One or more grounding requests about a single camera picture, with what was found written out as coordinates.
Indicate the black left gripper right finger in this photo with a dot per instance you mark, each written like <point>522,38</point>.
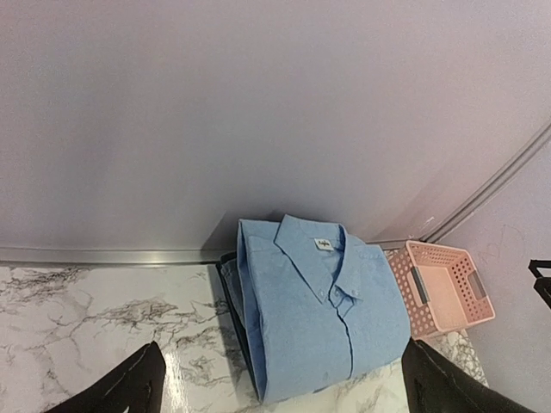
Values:
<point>435,384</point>

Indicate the folded dark blue garment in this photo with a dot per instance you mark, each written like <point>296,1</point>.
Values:
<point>226,268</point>

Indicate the pink perforated plastic basket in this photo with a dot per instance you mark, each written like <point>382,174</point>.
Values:
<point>441,288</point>

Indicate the right aluminium corner post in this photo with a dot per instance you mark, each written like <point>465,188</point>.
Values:
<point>490,188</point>

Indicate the aluminium back table edge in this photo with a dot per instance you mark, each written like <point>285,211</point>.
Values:
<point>20,256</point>

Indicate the light blue shirt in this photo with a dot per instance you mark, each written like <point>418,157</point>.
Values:
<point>318,305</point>

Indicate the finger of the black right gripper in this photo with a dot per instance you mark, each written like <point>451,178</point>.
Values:
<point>542,283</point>

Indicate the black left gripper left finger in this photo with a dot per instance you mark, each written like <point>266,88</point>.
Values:
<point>135,385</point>

